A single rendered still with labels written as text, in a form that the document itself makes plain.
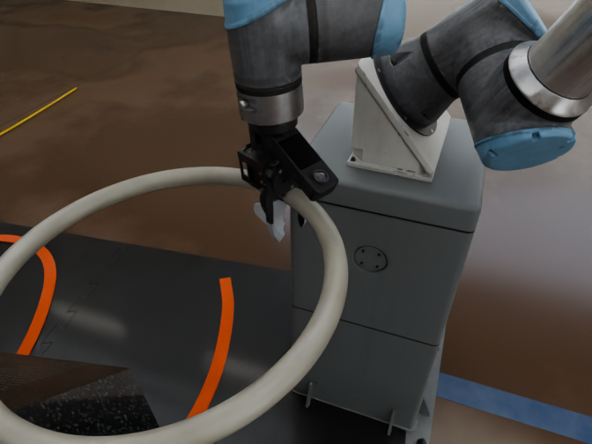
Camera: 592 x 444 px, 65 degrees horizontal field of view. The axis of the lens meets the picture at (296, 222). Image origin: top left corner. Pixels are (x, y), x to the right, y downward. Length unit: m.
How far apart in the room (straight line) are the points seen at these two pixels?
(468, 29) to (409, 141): 0.22
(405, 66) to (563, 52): 0.31
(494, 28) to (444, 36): 0.09
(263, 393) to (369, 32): 0.42
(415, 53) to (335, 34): 0.42
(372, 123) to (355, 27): 0.40
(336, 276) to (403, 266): 0.52
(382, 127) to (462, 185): 0.20
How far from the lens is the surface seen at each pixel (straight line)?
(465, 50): 0.94
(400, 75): 0.98
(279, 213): 0.72
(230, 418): 0.47
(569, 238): 2.48
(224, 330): 1.76
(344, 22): 0.59
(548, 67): 0.80
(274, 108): 0.62
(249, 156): 0.70
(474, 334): 1.87
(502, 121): 0.84
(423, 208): 0.96
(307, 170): 0.63
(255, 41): 0.59
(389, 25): 0.60
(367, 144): 0.99
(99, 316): 1.94
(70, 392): 0.83
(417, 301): 1.14
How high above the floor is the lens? 1.38
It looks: 38 degrees down
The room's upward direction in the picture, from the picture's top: straight up
